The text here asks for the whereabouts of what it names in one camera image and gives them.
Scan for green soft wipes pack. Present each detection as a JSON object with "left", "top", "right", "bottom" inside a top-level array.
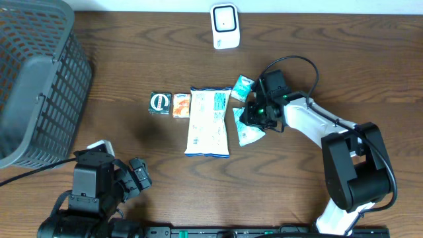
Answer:
[{"left": 232, "top": 107, "right": 266, "bottom": 147}]

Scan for teal white Kleenex tissue pack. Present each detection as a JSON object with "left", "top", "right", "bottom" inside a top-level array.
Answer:
[{"left": 231, "top": 75, "right": 255, "bottom": 102}]

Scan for cream wipes pack blue edges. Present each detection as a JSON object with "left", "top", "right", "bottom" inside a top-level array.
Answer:
[{"left": 184, "top": 87, "right": 232, "bottom": 158}]

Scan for black healing ointment box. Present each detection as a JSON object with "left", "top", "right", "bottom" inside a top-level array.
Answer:
[{"left": 149, "top": 92, "right": 171, "bottom": 114}]

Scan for orange tissue pack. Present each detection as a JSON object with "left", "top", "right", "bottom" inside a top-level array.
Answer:
[{"left": 173, "top": 93, "right": 191, "bottom": 118}]

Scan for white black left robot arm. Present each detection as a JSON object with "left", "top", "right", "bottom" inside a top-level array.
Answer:
[{"left": 37, "top": 147, "right": 152, "bottom": 238}]

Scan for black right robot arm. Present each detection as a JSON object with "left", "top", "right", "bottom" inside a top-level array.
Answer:
[{"left": 239, "top": 70, "right": 397, "bottom": 236}]

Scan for white barcode scanner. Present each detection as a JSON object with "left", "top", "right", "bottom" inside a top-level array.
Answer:
[{"left": 210, "top": 3, "right": 241, "bottom": 50}]

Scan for grey plastic mesh basket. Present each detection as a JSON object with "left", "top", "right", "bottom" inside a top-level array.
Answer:
[{"left": 1, "top": 0, "right": 93, "bottom": 169}]

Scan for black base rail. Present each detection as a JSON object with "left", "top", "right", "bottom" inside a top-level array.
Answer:
[{"left": 141, "top": 225, "right": 391, "bottom": 238}]

